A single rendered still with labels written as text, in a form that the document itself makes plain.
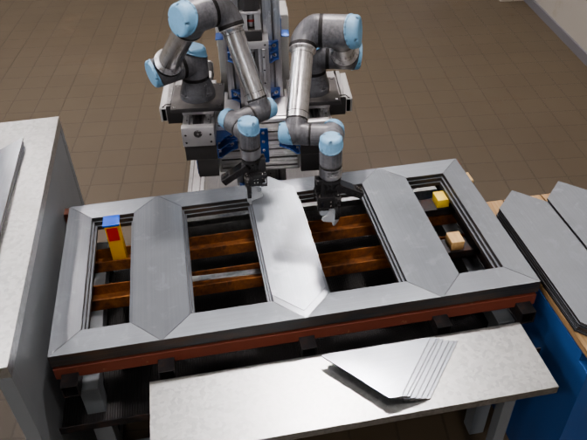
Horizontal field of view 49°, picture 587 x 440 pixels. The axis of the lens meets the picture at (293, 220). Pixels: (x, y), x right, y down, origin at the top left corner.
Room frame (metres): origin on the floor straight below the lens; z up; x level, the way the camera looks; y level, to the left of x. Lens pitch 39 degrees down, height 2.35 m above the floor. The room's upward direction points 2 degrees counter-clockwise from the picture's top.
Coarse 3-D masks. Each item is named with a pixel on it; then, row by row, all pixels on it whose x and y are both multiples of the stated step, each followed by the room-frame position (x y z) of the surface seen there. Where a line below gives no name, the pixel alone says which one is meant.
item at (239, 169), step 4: (240, 164) 1.95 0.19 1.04; (244, 164) 1.94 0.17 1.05; (232, 168) 1.95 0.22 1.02; (236, 168) 1.94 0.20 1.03; (240, 168) 1.92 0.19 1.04; (244, 168) 1.92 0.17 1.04; (248, 168) 1.93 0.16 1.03; (228, 172) 1.94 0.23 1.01; (232, 172) 1.93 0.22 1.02; (236, 172) 1.92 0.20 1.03; (240, 172) 1.92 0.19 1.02; (244, 172) 1.92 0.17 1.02; (224, 176) 1.92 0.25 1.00; (228, 176) 1.92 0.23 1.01; (232, 176) 1.91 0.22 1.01; (236, 176) 1.92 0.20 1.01; (224, 180) 1.91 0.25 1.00; (228, 180) 1.91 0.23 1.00; (232, 180) 1.91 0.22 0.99; (224, 184) 1.91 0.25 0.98
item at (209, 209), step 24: (312, 192) 2.02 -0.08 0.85; (120, 216) 1.90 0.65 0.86; (192, 216) 1.93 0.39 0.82; (96, 240) 1.80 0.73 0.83; (312, 240) 1.73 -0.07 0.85; (384, 240) 1.72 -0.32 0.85; (480, 240) 1.71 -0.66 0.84; (264, 264) 1.62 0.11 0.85; (192, 288) 1.52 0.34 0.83; (504, 288) 1.46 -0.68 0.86; (528, 288) 1.47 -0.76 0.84; (192, 312) 1.41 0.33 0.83; (360, 312) 1.38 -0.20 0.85; (384, 312) 1.39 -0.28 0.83; (192, 336) 1.29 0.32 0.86; (216, 336) 1.31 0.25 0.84; (240, 336) 1.32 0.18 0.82; (48, 360) 1.22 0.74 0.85; (72, 360) 1.24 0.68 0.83; (96, 360) 1.25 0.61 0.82
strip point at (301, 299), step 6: (312, 288) 1.48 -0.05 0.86; (318, 288) 1.48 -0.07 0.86; (276, 294) 1.45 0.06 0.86; (282, 294) 1.45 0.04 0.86; (288, 294) 1.45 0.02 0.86; (294, 294) 1.45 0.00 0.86; (300, 294) 1.45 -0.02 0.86; (306, 294) 1.45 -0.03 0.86; (312, 294) 1.45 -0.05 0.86; (318, 294) 1.45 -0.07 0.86; (288, 300) 1.42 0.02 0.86; (294, 300) 1.42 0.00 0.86; (300, 300) 1.42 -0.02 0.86; (306, 300) 1.42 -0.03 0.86; (312, 300) 1.42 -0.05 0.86; (300, 306) 1.40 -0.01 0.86; (306, 306) 1.40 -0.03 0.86
